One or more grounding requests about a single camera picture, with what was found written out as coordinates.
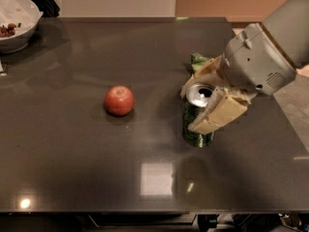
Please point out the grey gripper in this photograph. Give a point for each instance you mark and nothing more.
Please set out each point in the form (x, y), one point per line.
(256, 62)

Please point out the green soda can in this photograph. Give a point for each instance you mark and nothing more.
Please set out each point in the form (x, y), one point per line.
(196, 98)

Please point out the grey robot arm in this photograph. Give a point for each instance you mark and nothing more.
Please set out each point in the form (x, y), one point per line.
(288, 28)

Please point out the green chip bag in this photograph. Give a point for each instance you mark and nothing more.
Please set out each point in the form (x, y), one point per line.
(197, 61)

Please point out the red apple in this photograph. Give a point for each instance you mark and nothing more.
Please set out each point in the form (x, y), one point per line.
(119, 100)

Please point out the white bowl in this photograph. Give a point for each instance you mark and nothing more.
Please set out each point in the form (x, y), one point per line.
(25, 15)

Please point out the red berries in bowl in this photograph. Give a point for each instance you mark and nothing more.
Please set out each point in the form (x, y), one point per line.
(8, 30)

